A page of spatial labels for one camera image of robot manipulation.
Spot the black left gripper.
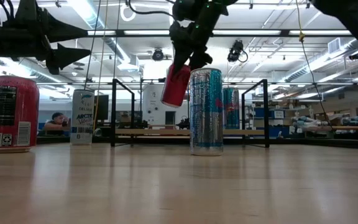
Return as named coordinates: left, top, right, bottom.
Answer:
left=0, top=0, right=92, bottom=75

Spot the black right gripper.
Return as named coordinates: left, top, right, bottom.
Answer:
left=169, top=21, right=213, bottom=75

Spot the red Coca-Cola can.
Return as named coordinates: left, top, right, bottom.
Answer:
left=0, top=75, right=40, bottom=154
left=160, top=63, right=192, bottom=108

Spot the silver and blue Red Bull can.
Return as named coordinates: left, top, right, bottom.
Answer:
left=189, top=67, right=224, bottom=157

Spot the white Arctic Vibe Celsius can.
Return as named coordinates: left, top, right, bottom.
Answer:
left=70, top=89, right=95, bottom=146

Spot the black-framed wooden shelf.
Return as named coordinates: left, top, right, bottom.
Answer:
left=110, top=78, right=270, bottom=149

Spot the dark computer monitor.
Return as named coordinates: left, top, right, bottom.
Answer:
left=93, top=95, right=109, bottom=121

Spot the person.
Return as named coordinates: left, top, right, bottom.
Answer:
left=44, top=112, right=71, bottom=131

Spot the blue storage rack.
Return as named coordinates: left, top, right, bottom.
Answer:
left=253, top=107, right=291, bottom=138

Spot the white ceiling air vent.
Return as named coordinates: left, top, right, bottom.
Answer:
left=327, top=37, right=341, bottom=54

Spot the wooden workbench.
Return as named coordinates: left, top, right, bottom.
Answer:
left=303, top=125, right=358, bottom=131

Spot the thin dark hanging cable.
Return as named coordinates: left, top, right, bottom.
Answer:
left=83, top=0, right=102, bottom=91
left=112, top=0, right=121, bottom=82

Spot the round black ceiling camera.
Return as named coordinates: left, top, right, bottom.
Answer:
left=152, top=48, right=165, bottom=62

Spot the thin yellow hanging cable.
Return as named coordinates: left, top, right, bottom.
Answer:
left=93, top=0, right=109, bottom=130

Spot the black hanging camera with cable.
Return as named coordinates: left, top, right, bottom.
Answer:
left=227, top=39, right=249, bottom=63

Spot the overhead frame bar with lights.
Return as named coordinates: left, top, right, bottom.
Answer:
left=85, top=29, right=354, bottom=38

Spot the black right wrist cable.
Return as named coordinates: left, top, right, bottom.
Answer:
left=127, top=0, right=175, bottom=16

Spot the white hanging ring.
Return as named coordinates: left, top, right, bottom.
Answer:
left=119, top=2, right=137, bottom=22

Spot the yellow and black hanging cord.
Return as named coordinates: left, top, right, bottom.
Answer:
left=295, top=0, right=335, bottom=131

